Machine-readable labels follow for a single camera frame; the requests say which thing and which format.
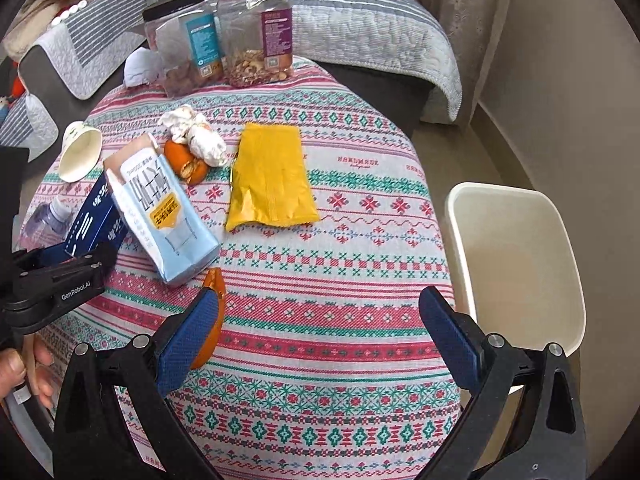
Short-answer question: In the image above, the leaf print paper cup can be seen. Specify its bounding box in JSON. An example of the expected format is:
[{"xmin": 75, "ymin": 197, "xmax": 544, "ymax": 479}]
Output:
[{"xmin": 59, "ymin": 121, "xmax": 103, "ymax": 183}]

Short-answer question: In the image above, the white crumpled cloth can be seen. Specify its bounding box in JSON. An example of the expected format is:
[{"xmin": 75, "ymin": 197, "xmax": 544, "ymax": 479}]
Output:
[{"xmin": 124, "ymin": 49, "xmax": 163, "ymax": 86}]

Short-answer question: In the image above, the beige cloth bag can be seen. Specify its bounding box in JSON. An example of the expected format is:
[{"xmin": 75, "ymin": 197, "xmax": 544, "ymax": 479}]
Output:
[{"xmin": 5, "ymin": 0, "xmax": 101, "ymax": 61}]

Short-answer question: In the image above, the white plastic bin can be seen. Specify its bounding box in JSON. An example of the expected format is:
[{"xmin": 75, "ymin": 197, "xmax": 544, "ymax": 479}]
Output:
[{"xmin": 445, "ymin": 182, "xmax": 587, "ymax": 356}]

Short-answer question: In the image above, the dark blue carton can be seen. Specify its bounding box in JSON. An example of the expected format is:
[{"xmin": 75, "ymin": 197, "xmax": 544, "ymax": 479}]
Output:
[{"xmin": 65, "ymin": 169, "xmax": 126, "ymax": 261}]

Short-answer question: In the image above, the yellow snack packet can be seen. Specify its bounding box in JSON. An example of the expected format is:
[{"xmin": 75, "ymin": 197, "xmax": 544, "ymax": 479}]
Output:
[{"xmin": 225, "ymin": 122, "xmax": 321, "ymax": 233}]

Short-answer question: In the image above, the grey quilted sofa cover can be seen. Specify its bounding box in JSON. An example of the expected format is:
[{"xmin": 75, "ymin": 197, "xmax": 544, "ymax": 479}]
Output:
[
  {"xmin": 30, "ymin": 0, "xmax": 161, "ymax": 101},
  {"xmin": 287, "ymin": 0, "xmax": 462, "ymax": 123},
  {"xmin": 0, "ymin": 95, "xmax": 60, "ymax": 163}
]

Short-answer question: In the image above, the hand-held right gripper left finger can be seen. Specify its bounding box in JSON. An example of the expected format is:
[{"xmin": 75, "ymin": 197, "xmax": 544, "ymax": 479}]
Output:
[{"xmin": 52, "ymin": 287, "xmax": 223, "ymax": 480}]

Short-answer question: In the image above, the clear jar with teal label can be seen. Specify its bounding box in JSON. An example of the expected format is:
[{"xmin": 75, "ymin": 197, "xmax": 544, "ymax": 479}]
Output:
[{"xmin": 142, "ymin": 0, "xmax": 226, "ymax": 98}]

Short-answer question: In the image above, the beige curtain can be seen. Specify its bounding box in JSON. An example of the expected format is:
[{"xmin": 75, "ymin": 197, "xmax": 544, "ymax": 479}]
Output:
[{"xmin": 400, "ymin": 0, "xmax": 526, "ymax": 111}]

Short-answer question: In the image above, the light blue milk carton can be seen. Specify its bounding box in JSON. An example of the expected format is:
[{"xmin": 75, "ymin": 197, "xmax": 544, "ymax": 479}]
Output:
[{"xmin": 102, "ymin": 132, "xmax": 221, "ymax": 288}]

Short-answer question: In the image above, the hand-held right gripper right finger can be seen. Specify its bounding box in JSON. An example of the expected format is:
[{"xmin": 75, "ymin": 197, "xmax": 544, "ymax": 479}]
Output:
[{"xmin": 419, "ymin": 286, "xmax": 588, "ymax": 480}]

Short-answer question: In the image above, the person's left hand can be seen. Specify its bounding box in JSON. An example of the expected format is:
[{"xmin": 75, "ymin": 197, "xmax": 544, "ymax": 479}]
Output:
[{"xmin": 0, "ymin": 344, "xmax": 55, "ymax": 411}]

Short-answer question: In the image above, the patterned red green tablecloth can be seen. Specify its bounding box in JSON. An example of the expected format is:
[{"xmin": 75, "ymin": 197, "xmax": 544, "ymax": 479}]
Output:
[{"xmin": 20, "ymin": 55, "xmax": 463, "ymax": 480}]

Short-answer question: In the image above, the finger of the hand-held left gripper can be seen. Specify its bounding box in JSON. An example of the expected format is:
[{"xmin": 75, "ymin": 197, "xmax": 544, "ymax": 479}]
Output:
[
  {"xmin": 11, "ymin": 242, "xmax": 71, "ymax": 273},
  {"xmin": 0, "ymin": 241, "xmax": 120, "ymax": 335}
]

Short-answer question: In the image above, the clear plastic bottle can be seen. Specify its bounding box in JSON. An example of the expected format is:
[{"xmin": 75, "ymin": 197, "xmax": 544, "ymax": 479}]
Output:
[{"xmin": 20, "ymin": 197, "xmax": 83, "ymax": 251}]

